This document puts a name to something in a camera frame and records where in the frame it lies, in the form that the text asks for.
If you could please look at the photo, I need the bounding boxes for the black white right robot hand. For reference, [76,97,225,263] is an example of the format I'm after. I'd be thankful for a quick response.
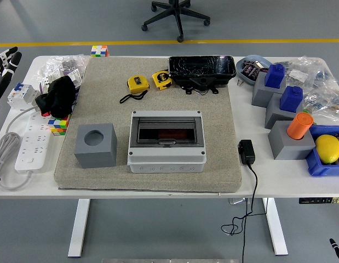
[329,237,339,258]

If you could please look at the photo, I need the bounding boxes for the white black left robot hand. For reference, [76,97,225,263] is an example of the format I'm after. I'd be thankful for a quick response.
[0,46,23,118]

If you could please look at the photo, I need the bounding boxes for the smoky transparent box lid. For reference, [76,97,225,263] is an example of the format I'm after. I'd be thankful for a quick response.
[133,117,200,146]

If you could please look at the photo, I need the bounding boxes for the orange cylinder battery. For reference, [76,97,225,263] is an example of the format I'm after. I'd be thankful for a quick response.
[286,112,314,140]
[157,129,188,140]

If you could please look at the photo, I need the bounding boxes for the white blue circuit breaker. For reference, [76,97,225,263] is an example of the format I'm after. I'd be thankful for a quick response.
[7,82,41,111]

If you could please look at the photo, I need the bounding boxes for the black table control panel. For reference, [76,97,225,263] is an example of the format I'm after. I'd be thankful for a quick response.
[298,196,339,205]

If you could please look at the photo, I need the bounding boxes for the clear bag of small parts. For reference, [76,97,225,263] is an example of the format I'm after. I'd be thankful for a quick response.
[32,54,90,91]

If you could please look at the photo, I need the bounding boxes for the black cloth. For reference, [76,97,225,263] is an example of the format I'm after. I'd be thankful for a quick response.
[35,76,77,118]

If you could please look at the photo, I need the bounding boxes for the colourful puzzle cube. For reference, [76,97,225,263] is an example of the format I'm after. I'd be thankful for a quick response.
[90,44,109,58]
[47,115,70,137]

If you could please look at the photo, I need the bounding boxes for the white power strip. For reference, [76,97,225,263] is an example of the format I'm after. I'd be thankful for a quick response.
[15,112,54,173]

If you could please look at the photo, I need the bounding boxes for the blue plastic bin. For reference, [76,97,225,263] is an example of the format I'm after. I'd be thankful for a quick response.
[304,124,339,178]

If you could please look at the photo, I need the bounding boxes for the yellow lemon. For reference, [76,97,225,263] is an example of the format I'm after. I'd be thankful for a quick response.
[314,134,339,165]

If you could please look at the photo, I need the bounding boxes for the grey block holder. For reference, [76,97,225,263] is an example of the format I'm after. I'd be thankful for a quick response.
[264,92,304,129]
[251,71,287,108]
[268,120,317,161]

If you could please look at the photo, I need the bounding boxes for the grey block with round hole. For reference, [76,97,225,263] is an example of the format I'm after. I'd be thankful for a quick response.
[74,123,117,169]

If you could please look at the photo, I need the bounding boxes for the black power adapter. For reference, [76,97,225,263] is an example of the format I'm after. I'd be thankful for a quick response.
[237,139,256,165]

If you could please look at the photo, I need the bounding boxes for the blue block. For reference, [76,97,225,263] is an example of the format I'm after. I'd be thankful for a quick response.
[279,85,304,113]
[264,63,286,89]

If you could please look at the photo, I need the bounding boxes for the clear bags of components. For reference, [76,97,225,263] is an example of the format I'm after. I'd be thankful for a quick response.
[281,56,339,129]

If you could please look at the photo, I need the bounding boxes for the black office chair base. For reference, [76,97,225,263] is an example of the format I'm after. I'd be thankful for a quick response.
[141,0,211,43]

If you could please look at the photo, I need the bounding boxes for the grey-brown table mat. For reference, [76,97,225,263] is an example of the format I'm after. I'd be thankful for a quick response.
[54,56,243,193]

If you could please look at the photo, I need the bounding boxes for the black plastic tray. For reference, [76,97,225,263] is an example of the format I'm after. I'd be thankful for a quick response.
[168,55,237,95]

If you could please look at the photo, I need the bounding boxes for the light blue dish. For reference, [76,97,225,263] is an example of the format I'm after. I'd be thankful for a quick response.
[235,54,272,87]

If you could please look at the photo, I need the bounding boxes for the white power strip cable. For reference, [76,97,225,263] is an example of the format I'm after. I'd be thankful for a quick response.
[0,106,40,192]

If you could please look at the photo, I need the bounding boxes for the black adapter cord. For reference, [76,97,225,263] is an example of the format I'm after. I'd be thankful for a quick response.
[221,163,259,263]

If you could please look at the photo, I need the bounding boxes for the metal bracket under table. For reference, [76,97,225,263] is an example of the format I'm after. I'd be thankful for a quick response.
[228,197,251,205]

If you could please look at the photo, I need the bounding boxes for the yellow tape measure with strap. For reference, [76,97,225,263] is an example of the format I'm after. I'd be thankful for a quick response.
[119,75,150,104]

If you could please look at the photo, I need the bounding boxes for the grey electrical enclosure box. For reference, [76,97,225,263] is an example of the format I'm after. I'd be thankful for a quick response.
[127,110,207,174]

